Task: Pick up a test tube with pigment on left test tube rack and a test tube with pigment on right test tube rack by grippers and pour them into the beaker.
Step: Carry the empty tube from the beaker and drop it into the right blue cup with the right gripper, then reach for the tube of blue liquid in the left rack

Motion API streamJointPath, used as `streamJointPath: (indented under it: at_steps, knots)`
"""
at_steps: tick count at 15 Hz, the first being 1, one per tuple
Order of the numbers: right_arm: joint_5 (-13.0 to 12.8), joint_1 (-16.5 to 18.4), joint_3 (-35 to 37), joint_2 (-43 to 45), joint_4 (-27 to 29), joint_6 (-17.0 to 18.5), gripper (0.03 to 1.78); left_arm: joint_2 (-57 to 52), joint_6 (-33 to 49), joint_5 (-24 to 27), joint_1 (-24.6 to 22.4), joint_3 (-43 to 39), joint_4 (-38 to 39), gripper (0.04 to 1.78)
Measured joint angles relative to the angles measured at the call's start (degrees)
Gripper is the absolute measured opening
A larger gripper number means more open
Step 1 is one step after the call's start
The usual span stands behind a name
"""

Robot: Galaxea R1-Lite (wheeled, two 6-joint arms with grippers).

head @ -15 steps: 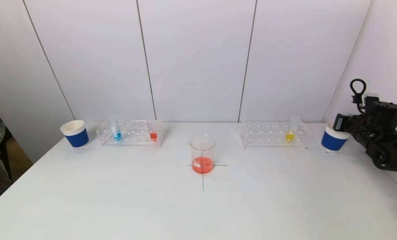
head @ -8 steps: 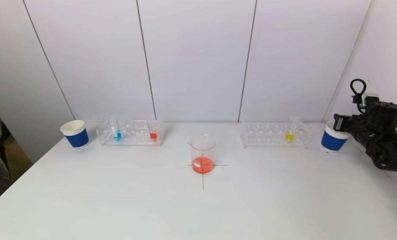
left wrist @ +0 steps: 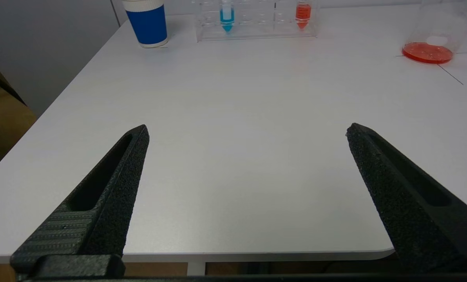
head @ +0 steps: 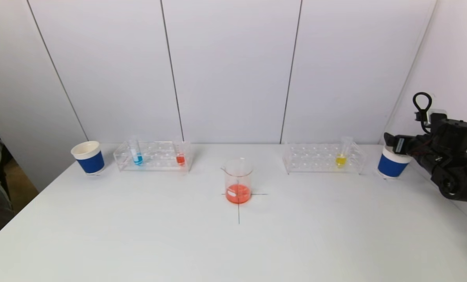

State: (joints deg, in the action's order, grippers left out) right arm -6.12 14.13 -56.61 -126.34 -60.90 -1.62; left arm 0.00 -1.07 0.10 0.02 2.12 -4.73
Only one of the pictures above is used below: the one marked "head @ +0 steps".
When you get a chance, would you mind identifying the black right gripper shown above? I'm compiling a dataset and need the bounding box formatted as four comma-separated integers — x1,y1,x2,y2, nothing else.
384,132,433,164

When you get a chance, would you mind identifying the test tube with yellow liquid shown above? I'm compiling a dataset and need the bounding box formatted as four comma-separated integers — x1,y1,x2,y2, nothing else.
335,136,353,169

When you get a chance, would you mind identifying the clear acrylic test tube rack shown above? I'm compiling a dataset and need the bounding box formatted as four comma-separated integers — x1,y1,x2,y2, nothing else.
282,142,366,175
114,141,194,173

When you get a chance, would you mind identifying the clear glass beaker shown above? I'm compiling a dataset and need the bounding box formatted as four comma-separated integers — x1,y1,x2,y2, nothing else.
220,157,254,204

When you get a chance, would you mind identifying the test tube with orange liquid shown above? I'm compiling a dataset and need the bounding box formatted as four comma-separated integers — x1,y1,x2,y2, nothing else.
173,137,187,167

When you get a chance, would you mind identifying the test tube with blue liquid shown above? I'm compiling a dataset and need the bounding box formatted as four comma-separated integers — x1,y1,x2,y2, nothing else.
129,136,145,166

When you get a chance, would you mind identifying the blue white paper cup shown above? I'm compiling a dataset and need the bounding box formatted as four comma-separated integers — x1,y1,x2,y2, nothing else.
71,141,106,175
376,143,414,180

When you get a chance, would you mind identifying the black camera cable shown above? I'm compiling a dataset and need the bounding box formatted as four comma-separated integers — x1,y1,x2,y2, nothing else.
413,92,433,134

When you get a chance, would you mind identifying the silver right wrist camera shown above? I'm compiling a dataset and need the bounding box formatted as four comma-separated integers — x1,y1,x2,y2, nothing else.
415,109,450,132

